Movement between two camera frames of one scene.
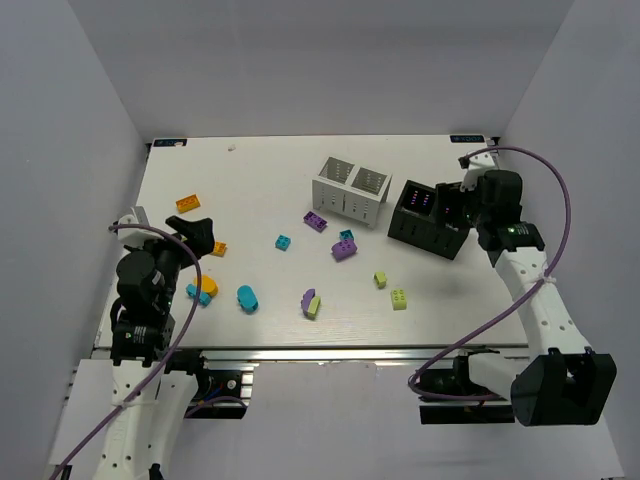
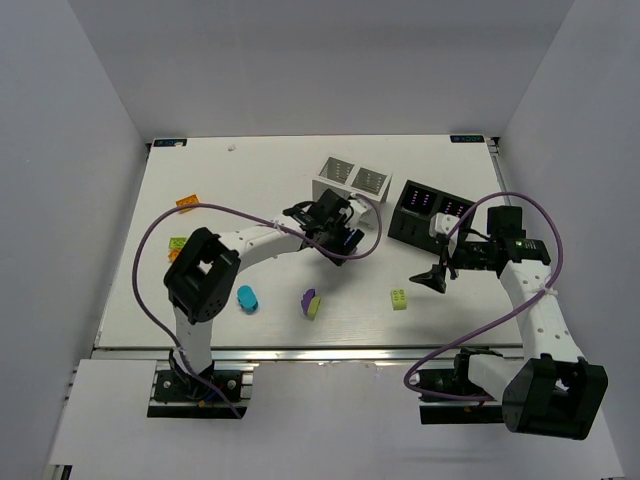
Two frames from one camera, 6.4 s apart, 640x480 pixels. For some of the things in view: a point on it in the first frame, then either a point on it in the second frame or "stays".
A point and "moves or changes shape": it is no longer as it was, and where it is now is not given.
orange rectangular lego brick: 186,204 stays
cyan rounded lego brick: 247,298 stays
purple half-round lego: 306,299 stays
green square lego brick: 399,299 stays
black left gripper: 181,245 → 342,240
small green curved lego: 380,279 moves or changes shape
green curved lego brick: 314,306 stays
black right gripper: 463,201 → 448,263
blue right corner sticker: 467,138 stays
